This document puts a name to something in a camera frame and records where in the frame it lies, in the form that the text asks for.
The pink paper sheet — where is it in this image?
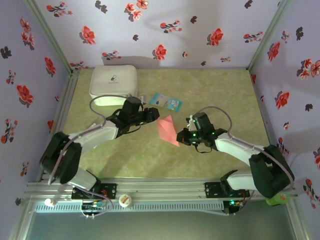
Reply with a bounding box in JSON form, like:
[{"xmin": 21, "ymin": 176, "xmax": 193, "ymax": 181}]
[{"xmin": 156, "ymin": 114, "xmax": 181, "ymax": 148}]

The wide aluminium frame rail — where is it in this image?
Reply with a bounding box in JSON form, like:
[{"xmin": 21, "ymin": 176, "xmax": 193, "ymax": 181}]
[{"xmin": 24, "ymin": 177, "xmax": 300, "ymax": 200}]

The green plastic bottle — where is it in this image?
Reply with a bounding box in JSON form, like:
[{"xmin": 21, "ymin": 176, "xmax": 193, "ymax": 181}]
[{"xmin": 264, "ymin": 192, "xmax": 292, "ymax": 207}]

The aluminium frame post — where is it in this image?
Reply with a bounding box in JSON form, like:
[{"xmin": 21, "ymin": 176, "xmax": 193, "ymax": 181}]
[
  {"xmin": 22, "ymin": 0, "xmax": 75, "ymax": 75},
  {"xmin": 245, "ymin": 0, "xmax": 294, "ymax": 72}
]

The lilac left arm cable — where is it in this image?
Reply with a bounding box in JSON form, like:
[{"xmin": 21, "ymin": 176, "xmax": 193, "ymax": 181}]
[{"xmin": 47, "ymin": 94, "xmax": 128, "ymax": 220}]

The lilac arm cable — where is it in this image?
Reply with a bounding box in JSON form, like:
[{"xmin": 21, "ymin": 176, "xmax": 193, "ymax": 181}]
[
  {"xmin": 47, "ymin": 94, "xmax": 128, "ymax": 220},
  {"xmin": 197, "ymin": 106, "xmax": 296, "ymax": 216}
]

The white fabric zip case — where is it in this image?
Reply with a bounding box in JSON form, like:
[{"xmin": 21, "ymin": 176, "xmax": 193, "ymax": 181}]
[{"xmin": 88, "ymin": 64, "xmax": 139, "ymax": 107}]

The lilac right arm cable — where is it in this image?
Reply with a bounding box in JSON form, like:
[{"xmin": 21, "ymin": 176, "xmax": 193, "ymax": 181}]
[{"xmin": 197, "ymin": 106, "xmax": 296, "ymax": 216}]

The white jar red label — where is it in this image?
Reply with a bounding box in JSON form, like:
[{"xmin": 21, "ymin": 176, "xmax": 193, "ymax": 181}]
[{"xmin": 118, "ymin": 194, "xmax": 133, "ymax": 208}]

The blue wet wipes packet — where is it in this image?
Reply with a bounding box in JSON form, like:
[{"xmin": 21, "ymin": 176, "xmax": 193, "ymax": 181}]
[{"xmin": 148, "ymin": 92, "xmax": 184, "ymax": 114}]

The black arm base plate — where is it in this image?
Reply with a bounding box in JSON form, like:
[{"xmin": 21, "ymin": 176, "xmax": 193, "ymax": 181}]
[
  {"xmin": 71, "ymin": 183, "xmax": 118, "ymax": 200},
  {"xmin": 204, "ymin": 181, "xmax": 251, "ymax": 199}
]

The aluminium frame side rail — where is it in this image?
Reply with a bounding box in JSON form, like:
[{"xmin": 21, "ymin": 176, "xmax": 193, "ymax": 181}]
[
  {"xmin": 249, "ymin": 69, "xmax": 293, "ymax": 181},
  {"xmin": 36, "ymin": 69, "xmax": 81, "ymax": 182}
]

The small circuit board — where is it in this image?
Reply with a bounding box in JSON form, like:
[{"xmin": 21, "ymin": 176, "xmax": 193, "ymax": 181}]
[
  {"xmin": 81, "ymin": 202, "xmax": 106, "ymax": 210},
  {"xmin": 223, "ymin": 199, "xmax": 245, "ymax": 216}
]

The grey slotted cable duct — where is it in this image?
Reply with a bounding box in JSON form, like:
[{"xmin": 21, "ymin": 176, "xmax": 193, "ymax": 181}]
[{"xmin": 33, "ymin": 201, "xmax": 225, "ymax": 213}]

